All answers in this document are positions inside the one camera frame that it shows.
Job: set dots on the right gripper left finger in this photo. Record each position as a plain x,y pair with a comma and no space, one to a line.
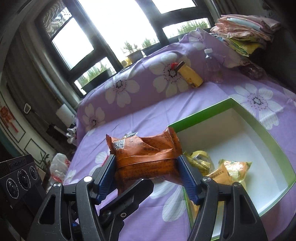
69,212

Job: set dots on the orange yellow snack packet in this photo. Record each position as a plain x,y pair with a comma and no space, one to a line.
229,172

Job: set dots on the white plastic bag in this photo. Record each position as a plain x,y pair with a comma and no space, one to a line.
59,167

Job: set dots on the green cardboard box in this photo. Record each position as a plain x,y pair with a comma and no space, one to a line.
228,131

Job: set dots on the purple floral bed sheet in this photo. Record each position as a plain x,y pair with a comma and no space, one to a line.
146,100

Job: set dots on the yellow bottle with red cap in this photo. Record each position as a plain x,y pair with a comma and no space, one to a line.
189,75

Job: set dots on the clear plastic water bottle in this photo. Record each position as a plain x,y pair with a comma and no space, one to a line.
213,68

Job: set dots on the potted plant on sill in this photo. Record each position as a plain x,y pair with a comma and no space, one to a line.
132,52

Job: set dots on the stack of folded cloths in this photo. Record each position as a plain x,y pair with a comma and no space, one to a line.
245,33

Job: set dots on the black window frame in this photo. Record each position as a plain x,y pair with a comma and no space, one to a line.
85,39

